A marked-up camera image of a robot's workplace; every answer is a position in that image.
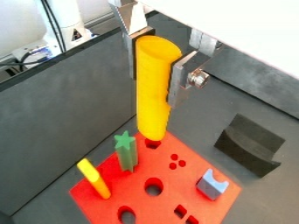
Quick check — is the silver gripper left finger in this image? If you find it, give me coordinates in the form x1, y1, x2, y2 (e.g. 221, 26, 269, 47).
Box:
107, 0, 154, 79

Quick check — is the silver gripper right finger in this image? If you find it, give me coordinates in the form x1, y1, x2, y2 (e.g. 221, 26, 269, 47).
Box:
166, 28, 222, 109

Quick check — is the orange oval peg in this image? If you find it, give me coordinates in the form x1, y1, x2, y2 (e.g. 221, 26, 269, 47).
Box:
134, 36, 182, 141

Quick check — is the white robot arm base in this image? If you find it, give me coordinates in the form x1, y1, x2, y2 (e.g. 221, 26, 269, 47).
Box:
11, 0, 91, 60

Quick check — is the red shape sorting board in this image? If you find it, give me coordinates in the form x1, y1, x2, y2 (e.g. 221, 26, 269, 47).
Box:
69, 134, 241, 224

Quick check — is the black curved block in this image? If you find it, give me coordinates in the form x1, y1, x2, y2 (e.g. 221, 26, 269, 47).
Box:
213, 114, 285, 178

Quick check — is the green star peg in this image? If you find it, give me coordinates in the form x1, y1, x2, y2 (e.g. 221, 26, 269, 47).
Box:
114, 130, 137, 172

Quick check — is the blue notched peg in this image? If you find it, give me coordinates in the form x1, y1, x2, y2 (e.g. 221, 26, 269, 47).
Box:
196, 168, 229, 200

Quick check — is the yellow arch peg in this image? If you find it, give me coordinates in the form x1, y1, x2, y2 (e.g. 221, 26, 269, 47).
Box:
77, 158, 110, 200

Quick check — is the black cable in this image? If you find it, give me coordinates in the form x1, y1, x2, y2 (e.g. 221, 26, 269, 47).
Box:
0, 0, 67, 67

